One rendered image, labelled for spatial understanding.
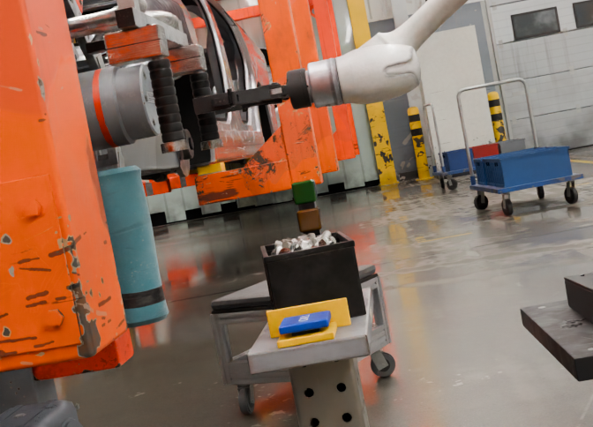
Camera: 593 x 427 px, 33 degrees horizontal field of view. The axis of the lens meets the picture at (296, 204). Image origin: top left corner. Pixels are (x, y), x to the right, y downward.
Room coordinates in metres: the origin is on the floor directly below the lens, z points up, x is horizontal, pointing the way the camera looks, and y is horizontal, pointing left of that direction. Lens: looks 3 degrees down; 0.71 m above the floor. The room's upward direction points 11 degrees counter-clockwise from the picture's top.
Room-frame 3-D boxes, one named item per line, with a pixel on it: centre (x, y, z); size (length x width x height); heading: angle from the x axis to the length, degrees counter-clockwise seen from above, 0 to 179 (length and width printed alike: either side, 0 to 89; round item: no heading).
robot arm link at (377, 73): (1.91, -0.20, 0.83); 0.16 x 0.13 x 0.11; 84
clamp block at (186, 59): (1.93, 0.17, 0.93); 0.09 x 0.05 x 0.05; 84
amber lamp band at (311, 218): (1.76, -0.02, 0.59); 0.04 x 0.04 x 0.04; 84
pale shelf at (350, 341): (1.57, 0.00, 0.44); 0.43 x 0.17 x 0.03; 174
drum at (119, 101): (1.77, 0.32, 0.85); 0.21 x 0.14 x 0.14; 84
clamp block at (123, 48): (1.59, 0.20, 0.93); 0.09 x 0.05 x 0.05; 84
